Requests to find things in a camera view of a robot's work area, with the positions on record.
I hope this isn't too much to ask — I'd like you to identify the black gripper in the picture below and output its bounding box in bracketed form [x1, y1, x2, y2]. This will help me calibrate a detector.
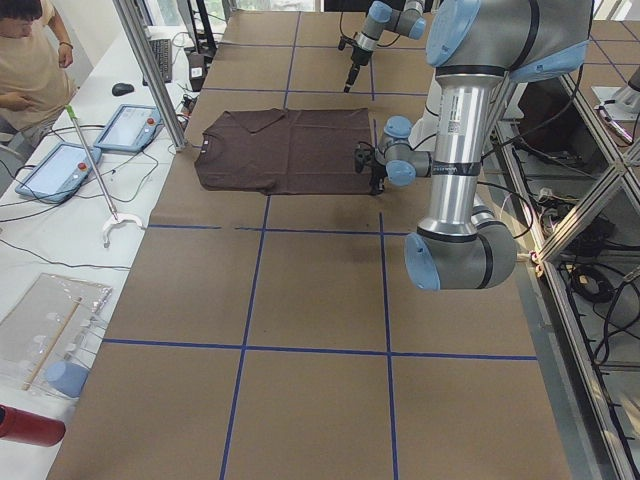
[370, 170, 386, 196]
[343, 45, 369, 93]

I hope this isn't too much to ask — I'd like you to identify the dark brown t-shirt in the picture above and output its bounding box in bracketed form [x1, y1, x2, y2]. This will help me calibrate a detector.
[194, 108, 371, 195]

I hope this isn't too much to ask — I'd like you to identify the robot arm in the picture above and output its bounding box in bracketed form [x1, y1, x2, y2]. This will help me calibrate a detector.
[378, 1, 593, 291]
[338, 0, 441, 93]

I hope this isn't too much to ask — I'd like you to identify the black keyboard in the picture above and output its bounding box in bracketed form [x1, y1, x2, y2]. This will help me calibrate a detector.
[148, 39, 173, 83]

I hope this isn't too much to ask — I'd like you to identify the far blue teach pendant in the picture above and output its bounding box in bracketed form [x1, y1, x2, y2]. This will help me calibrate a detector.
[93, 104, 162, 153]

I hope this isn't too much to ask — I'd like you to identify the blue teach pendant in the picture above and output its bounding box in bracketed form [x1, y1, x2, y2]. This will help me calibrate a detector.
[93, 104, 162, 153]
[14, 142, 92, 204]

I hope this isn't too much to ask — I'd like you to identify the black computer mouse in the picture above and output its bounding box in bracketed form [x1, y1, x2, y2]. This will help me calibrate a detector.
[111, 83, 135, 97]

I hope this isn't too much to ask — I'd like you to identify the reacher grabber tool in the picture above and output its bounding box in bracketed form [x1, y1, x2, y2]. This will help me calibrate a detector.
[64, 104, 144, 249]

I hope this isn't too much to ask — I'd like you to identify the near blue teach pendant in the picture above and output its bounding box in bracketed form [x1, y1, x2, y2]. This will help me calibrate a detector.
[14, 142, 92, 204]

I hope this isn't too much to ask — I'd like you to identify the person in beige shirt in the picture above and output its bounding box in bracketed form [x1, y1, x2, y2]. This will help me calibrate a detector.
[1, 0, 77, 147]

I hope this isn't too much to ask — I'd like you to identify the wooden stick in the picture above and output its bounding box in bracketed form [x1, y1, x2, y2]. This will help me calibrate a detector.
[21, 297, 82, 391]

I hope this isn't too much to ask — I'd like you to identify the clear plastic bag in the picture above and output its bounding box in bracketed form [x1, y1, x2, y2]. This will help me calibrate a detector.
[1, 273, 112, 398]

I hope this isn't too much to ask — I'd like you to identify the light blue cup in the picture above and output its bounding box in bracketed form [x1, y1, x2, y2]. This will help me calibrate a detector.
[45, 361, 89, 398]

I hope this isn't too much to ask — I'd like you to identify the red bottle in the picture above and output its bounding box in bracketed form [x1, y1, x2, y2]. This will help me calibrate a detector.
[1, 405, 66, 447]

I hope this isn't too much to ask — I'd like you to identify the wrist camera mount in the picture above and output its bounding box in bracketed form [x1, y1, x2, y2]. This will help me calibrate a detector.
[338, 34, 355, 51]
[354, 142, 375, 174]

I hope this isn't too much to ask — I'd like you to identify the white central pillar mount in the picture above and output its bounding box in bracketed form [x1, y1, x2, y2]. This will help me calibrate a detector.
[409, 79, 441, 153]

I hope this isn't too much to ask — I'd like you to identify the aluminium frame post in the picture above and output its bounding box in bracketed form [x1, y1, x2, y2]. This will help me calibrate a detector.
[112, 0, 187, 152]

